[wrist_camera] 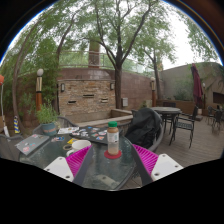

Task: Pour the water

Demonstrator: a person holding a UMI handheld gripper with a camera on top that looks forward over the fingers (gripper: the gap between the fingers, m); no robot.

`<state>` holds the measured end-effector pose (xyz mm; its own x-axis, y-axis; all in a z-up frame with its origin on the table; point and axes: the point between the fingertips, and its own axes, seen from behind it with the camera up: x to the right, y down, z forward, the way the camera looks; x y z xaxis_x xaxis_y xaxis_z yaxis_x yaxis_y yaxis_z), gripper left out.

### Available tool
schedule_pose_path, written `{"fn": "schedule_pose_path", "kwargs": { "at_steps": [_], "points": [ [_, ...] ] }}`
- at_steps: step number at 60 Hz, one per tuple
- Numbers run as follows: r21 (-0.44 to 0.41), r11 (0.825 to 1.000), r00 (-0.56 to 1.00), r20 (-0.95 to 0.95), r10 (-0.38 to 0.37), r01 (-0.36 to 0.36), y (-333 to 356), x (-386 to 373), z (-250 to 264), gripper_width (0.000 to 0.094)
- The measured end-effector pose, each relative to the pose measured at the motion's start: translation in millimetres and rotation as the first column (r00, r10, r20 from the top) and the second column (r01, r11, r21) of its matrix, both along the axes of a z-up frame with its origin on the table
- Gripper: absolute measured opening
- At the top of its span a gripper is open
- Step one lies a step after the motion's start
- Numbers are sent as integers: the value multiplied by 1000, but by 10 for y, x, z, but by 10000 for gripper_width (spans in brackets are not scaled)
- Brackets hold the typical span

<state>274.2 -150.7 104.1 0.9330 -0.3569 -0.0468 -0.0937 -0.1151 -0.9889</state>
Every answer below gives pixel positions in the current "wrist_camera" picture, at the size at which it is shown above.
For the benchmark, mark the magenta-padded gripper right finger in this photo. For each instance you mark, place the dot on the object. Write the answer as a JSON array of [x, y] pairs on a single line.
[[163, 166]]

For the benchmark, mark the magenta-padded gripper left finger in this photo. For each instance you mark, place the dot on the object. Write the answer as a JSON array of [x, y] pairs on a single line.
[[59, 168]]

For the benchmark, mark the green-capped brown drink bottle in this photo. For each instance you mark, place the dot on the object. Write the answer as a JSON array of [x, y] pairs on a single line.
[[113, 140]]

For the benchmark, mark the jacket-draped grey metal chair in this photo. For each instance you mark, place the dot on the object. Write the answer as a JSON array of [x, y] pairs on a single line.
[[158, 140]]

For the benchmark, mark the grey laptop with stickers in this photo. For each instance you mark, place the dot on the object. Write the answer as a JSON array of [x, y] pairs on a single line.
[[31, 144]]

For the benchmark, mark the white printed paper sheet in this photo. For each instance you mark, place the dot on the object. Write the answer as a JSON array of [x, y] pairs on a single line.
[[68, 130]]

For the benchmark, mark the black jacket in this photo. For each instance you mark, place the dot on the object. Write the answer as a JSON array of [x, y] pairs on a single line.
[[143, 126]]

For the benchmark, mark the dark laptop with stickers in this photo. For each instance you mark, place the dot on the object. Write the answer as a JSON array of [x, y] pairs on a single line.
[[90, 133]]

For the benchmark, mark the black metal patio chair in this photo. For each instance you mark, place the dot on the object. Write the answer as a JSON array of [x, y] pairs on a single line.
[[185, 125]]

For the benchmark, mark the green plant in blue pot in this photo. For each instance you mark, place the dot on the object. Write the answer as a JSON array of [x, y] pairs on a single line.
[[47, 116]]

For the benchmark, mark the round dark patio table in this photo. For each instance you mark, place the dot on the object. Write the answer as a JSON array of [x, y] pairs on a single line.
[[166, 110]]

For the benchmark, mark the closed maroon patio umbrella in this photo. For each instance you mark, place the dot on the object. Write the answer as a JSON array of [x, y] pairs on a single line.
[[197, 86]]

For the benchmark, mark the pale-trunked leaning tree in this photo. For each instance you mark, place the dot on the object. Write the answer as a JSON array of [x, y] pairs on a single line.
[[16, 90]]

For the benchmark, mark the dark-trunked tall tree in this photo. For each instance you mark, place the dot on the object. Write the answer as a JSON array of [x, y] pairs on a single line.
[[118, 86]]

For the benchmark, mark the orange canopy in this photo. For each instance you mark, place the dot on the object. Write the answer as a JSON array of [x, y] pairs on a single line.
[[1, 80]]

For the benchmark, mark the yellow blue striped post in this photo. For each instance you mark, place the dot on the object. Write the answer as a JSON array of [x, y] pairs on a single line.
[[16, 125]]

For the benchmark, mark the wooden globe-topped lamp post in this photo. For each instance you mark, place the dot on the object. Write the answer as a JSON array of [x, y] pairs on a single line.
[[39, 90], [153, 93]]

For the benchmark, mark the wall lantern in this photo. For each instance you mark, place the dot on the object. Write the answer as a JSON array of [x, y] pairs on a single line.
[[62, 87], [112, 86]]

